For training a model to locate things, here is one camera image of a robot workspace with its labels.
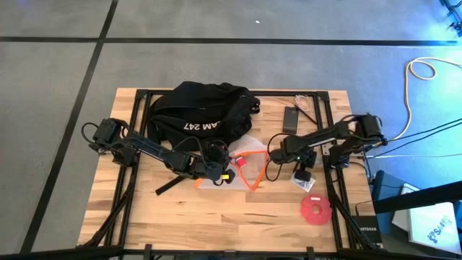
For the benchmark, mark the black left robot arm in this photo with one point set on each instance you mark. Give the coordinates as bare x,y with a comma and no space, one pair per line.
151,148

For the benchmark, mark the white box blue print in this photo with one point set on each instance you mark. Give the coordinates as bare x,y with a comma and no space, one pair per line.
429,227

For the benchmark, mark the black metal table frame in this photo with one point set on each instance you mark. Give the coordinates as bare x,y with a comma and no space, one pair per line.
281,92

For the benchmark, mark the black slanted beam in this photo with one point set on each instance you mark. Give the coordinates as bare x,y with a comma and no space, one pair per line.
418,196

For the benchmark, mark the red flower-shaped disc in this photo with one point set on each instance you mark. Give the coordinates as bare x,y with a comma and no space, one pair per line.
316,209

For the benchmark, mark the white mesh pouch orange trim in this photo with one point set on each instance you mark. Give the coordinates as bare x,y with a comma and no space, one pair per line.
252,169

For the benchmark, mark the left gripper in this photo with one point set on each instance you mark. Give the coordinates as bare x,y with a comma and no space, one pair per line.
213,162

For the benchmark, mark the black netgear box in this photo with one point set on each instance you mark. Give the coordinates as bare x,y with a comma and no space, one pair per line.
368,229

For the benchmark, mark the smartphone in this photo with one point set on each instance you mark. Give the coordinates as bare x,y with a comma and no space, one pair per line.
290,119

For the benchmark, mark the small red round object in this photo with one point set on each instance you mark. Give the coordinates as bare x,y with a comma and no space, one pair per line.
240,161

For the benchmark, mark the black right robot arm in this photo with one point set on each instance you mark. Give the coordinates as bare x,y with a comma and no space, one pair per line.
332,133

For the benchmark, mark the white card box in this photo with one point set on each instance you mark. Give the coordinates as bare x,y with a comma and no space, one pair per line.
305,185

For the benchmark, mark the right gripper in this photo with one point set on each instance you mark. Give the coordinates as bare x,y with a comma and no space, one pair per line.
303,157

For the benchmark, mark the black backpack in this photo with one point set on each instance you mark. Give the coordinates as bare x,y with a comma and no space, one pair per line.
202,108

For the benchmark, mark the black equipment stand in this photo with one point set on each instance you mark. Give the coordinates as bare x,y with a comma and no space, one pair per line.
453,14

